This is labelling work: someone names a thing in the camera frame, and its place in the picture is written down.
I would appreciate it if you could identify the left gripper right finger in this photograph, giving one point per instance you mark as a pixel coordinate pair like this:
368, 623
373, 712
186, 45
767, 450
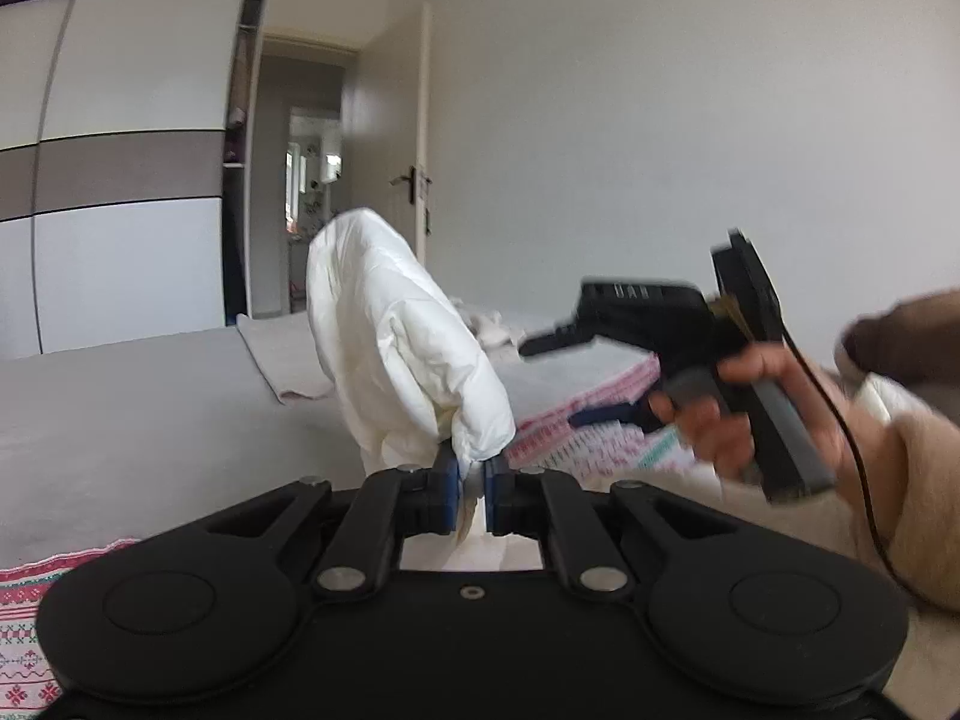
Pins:
552, 508

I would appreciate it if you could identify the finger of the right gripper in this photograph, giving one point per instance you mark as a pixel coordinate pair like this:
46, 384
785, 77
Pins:
568, 335
630, 413

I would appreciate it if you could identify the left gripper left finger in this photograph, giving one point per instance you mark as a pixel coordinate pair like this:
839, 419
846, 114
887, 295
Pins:
390, 507

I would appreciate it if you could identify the white quilted down jacket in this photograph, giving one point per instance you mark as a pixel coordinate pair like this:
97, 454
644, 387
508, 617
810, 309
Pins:
408, 373

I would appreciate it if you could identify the beige sleeved right forearm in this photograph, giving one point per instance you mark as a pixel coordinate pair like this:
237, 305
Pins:
908, 470

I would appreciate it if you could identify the person's right hand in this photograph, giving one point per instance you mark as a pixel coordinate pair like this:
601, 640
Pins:
728, 442

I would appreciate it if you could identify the beige cloth on bed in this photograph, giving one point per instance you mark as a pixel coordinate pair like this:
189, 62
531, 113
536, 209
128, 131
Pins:
283, 348

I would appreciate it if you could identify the cream room door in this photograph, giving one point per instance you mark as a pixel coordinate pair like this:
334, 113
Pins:
388, 125

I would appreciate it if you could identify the grey bed sheet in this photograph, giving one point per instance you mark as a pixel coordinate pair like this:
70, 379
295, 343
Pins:
132, 439

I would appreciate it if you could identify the white grey sliding wardrobe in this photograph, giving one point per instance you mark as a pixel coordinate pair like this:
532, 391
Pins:
121, 120

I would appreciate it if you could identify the black door handle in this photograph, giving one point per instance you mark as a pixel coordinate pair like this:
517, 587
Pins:
410, 180

